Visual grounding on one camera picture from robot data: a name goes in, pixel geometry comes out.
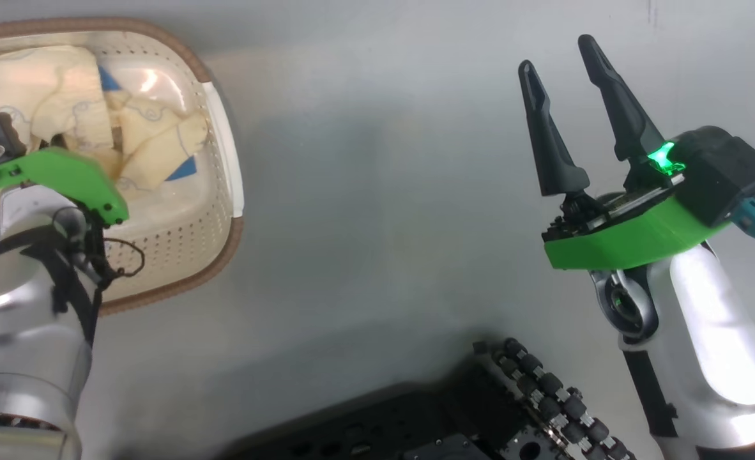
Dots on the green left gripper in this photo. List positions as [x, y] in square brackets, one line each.
[64, 172]

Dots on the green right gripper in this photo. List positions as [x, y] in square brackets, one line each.
[633, 239]

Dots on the cream garment with bear print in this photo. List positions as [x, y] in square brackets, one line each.
[52, 96]

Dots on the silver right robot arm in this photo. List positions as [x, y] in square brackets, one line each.
[716, 332]

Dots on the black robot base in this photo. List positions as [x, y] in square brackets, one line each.
[384, 428]

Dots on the cream perforated laundry basket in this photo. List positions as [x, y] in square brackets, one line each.
[179, 249]

